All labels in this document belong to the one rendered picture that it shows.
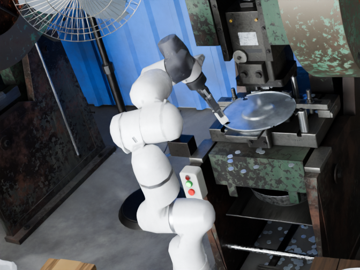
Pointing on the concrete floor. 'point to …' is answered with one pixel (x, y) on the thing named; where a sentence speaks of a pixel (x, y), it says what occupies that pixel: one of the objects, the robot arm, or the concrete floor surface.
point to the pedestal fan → (57, 6)
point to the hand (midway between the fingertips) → (220, 115)
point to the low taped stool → (66, 265)
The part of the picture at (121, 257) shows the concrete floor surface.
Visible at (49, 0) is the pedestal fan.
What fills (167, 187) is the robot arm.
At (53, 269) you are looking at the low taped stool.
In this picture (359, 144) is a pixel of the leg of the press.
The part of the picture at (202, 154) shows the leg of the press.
